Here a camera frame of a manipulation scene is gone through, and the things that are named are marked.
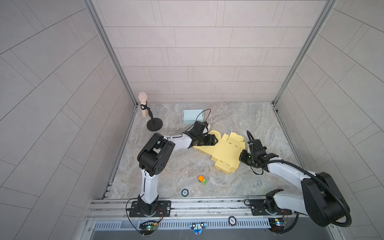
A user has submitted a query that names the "beige microphone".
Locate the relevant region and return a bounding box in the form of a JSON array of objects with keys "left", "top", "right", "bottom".
[{"left": 138, "top": 92, "right": 148, "bottom": 118}]

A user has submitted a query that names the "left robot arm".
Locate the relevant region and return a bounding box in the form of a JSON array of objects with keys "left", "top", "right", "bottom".
[{"left": 137, "top": 121, "right": 219, "bottom": 215}]

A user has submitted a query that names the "round black white disc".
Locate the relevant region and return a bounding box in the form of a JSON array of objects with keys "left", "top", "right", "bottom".
[{"left": 228, "top": 216, "right": 237, "bottom": 227}]

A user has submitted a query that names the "blue sticker marker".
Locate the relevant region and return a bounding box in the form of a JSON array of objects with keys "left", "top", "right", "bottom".
[{"left": 190, "top": 223, "right": 207, "bottom": 236}]

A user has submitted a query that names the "green circuit board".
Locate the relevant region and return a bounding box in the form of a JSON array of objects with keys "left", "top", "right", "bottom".
[
  {"left": 268, "top": 218, "right": 287, "bottom": 232},
  {"left": 140, "top": 221, "right": 159, "bottom": 236}
]

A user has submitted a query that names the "left green circuit board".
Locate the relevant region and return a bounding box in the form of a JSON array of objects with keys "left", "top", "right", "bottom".
[{"left": 140, "top": 221, "right": 159, "bottom": 236}]

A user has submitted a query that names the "black corrugated cable conduit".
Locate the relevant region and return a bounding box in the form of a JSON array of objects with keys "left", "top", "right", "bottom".
[{"left": 245, "top": 129, "right": 353, "bottom": 228}]

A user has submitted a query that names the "light blue paper box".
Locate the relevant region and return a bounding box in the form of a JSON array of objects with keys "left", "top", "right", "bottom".
[{"left": 182, "top": 109, "right": 204, "bottom": 124}]

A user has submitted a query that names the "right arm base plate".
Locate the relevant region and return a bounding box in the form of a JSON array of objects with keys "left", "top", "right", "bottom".
[{"left": 244, "top": 199, "right": 293, "bottom": 216}]

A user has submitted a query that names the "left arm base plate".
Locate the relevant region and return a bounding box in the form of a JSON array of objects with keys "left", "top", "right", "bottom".
[{"left": 129, "top": 201, "right": 172, "bottom": 218}]

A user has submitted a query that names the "yellow paper box stack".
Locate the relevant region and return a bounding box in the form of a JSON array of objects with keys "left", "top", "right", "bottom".
[{"left": 194, "top": 130, "right": 246, "bottom": 174}]

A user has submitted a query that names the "orange green toy block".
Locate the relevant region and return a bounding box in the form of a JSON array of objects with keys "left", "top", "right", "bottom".
[{"left": 198, "top": 175, "right": 207, "bottom": 185}]

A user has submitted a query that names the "black microphone stand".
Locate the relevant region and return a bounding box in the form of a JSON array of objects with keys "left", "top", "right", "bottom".
[{"left": 141, "top": 104, "right": 163, "bottom": 132}]

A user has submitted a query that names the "right green circuit board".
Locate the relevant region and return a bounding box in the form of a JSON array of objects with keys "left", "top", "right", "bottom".
[{"left": 268, "top": 218, "right": 287, "bottom": 232}]

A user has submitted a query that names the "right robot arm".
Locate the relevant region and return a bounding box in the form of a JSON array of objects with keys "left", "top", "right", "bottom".
[{"left": 239, "top": 139, "right": 352, "bottom": 227}]

